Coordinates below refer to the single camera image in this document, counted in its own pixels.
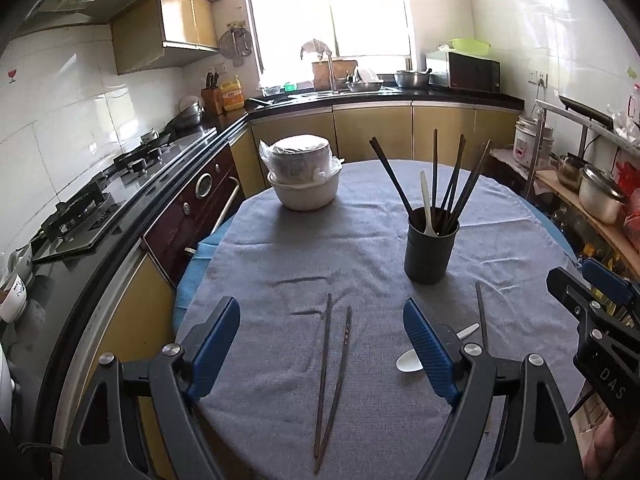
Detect yellow upper cabinet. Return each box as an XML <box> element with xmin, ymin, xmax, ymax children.
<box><xmin>111</xmin><ymin>0</ymin><xmax>218</xmax><ymax>75</ymax></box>

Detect steel pot on shelf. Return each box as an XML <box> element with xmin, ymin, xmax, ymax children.
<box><xmin>578</xmin><ymin>164</ymin><xmax>626</xmax><ymax>226</ymax></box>

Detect wooden knife block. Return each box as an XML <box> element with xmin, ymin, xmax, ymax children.
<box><xmin>201</xmin><ymin>72</ymin><xmax>224</xmax><ymax>116</ymax></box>

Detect green plastic basin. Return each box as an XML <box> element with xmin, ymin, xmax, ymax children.
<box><xmin>449</xmin><ymin>38</ymin><xmax>490</xmax><ymax>56</ymax></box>

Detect black microwave oven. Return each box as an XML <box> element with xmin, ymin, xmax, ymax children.
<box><xmin>425</xmin><ymin>51</ymin><xmax>501</xmax><ymax>93</ymax></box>

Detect black chopstick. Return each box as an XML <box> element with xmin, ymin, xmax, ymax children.
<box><xmin>440</xmin><ymin>159</ymin><xmax>461</xmax><ymax>233</ymax></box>
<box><xmin>445</xmin><ymin>140</ymin><xmax>491</xmax><ymax>234</ymax></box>
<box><xmin>369</xmin><ymin>136</ymin><xmax>413</xmax><ymax>218</ymax></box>
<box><xmin>312</xmin><ymin>306</ymin><xmax>352</xmax><ymax>476</ymax></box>
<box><xmin>314</xmin><ymin>294</ymin><xmax>332</xmax><ymax>459</ymax></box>
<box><xmin>439</xmin><ymin>133</ymin><xmax>466</xmax><ymax>228</ymax></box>
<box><xmin>431</xmin><ymin>128</ymin><xmax>438</xmax><ymax>231</ymax></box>
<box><xmin>475</xmin><ymin>282</ymin><xmax>489</xmax><ymax>351</ymax></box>

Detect steel mixing bowl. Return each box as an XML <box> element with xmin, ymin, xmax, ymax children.
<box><xmin>394</xmin><ymin>68</ymin><xmax>432</xmax><ymax>90</ymax></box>

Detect wooden shelf rack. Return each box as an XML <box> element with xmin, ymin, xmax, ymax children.
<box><xmin>489</xmin><ymin>94</ymin><xmax>640</xmax><ymax>281</ymax></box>

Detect dark red built-in oven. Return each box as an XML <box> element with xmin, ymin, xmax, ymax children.
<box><xmin>143</xmin><ymin>144</ymin><xmax>244</xmax><ymax>288</ymax></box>

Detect white stacked bowls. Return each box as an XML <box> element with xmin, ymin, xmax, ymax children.
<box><xmin>258</xmin><ymin>133</ymin><xmax>344</xmax><ymax>211</ymax></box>

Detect white rice cooker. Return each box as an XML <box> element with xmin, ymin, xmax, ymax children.
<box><xmin>512</xmin><ymin>115</ymin><xmax>553</xmax><ymax>169</ymax></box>

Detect white plastic spoon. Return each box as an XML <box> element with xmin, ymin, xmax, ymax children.
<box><xmin>420</xmin><ymin>170</ymin><xmax>437</xmax><ymax>236</ymax></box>
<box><xmin>395</xmin><ymin>322</ymin><xmax>482</xmax><ymax>374</ymax></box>

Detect yellow oil bottle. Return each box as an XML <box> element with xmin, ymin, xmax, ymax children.
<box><xmin>219</xmin><ymin>76</ymin><xmax>245</xmax><ymax>113</ymax></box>

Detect blue table cover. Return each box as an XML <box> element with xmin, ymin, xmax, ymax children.
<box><xmin>172</xmin><ymin>216</ymin><xmax>233</xmax><ymax>333</ymax></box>

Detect gas stove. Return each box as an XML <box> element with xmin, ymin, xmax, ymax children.
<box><xmin>30</xmin><ymin>126</ymin><xmax>217</xmax><ymax>264</ymax></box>

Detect grey tablecloth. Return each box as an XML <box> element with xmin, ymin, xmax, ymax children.
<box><xmin>180</xmin><ymin>160</ymin><xmax>584</xmax><ymax>479</ymax></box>

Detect small steel kettle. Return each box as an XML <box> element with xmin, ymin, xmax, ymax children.
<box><xmin>551</xmin><ymin>153</ymin><xmax>587</xmax><ymax>193</ymax></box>

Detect black utensil holder cup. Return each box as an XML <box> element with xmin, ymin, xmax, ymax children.
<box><xmin>404</xmin><ymin>207</ymin><xmax>460</xmax><ymax>285</ymax></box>

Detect wicker basket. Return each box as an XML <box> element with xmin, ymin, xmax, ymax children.
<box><xmin>311</xmin><ymin>58</ymin><xmax>358</xmax><ymax>90</ymax></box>

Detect yellow lower cabinets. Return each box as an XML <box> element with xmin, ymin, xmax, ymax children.
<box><xmin>230</xmin><ymin>94</ymin><xmax>523</xmax><ymax>197</ymax></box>

